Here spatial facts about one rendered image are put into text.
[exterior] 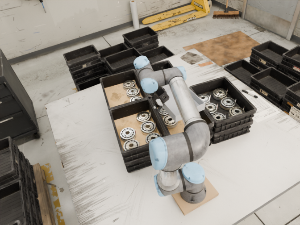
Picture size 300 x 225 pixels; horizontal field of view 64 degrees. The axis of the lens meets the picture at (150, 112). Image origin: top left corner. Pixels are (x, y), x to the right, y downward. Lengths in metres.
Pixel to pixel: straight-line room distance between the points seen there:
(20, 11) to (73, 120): 2.75
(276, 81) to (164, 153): 2.17
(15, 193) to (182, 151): 1.64
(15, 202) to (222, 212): 1.53
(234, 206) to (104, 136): 0.99
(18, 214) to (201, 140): 1.60
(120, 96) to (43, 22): 2.88
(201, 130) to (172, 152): 0.14
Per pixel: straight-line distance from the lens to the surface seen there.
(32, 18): 4.52
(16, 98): 2.69
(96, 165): 1.69
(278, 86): 2.81
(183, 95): 1.03
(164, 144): 0.86
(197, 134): 0.90
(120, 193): 1.54
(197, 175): 1.27
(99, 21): 4.74
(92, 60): 3.03
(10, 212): 2.18
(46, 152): 2.91
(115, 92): 1.97
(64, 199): 2.49
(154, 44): 3.27
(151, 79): 1.11
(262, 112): 1.99
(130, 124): 1.68
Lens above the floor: 2.04
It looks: 44 degrees down
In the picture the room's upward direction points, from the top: 8 degrees counter-clockwise
